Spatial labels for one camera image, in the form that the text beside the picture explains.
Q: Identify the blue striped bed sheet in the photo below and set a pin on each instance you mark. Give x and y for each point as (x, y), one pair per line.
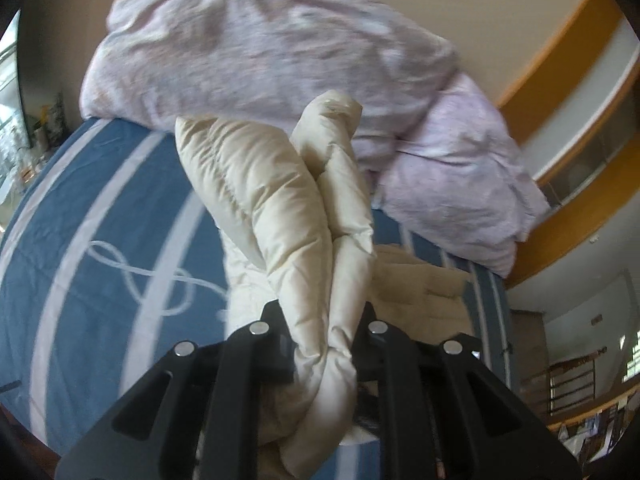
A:
(100, 210)

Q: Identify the lilac crumpled quilt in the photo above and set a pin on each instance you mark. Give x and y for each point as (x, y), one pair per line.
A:
(450, 185)
(250, 50)

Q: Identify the wooden wardrobe with glass doors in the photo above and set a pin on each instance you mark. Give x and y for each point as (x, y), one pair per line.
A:
(550, 90)

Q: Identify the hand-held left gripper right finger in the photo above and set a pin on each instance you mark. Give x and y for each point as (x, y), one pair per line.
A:
(367, 332)

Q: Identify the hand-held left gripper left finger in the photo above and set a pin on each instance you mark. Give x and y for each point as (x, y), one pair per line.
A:
(272, 332)

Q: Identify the beige down jacket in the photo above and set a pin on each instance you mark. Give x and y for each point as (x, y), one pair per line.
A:
(280, 200)

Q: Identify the black flat screen television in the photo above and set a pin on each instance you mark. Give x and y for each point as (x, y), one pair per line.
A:
(11, 80)

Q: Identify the glass television stand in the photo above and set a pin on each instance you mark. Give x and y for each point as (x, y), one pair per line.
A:
(22, 175)

